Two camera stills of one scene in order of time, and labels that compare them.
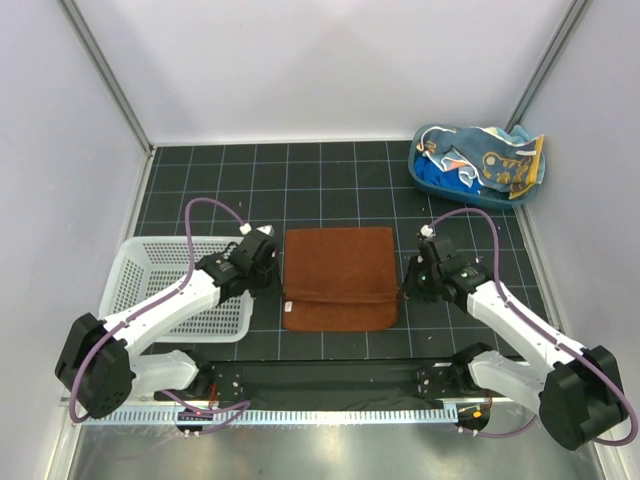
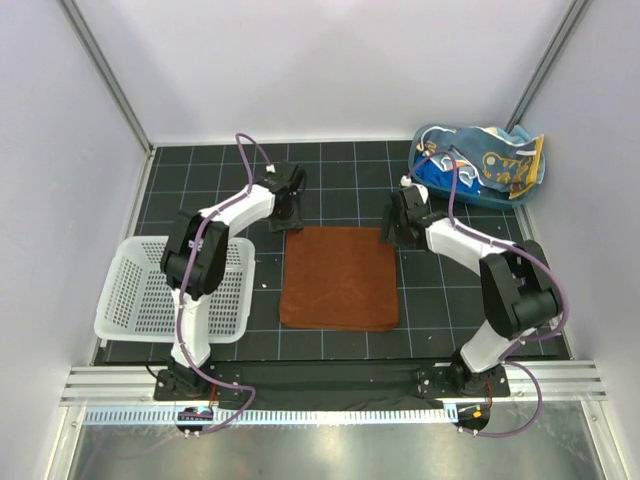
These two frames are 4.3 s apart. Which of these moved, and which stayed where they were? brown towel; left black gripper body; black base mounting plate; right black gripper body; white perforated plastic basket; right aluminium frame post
Moved: right black gripper body; left black gripper body
Stayed: brown towel; right aluminium frame post; white perforated plastic basket; black base mounting plate
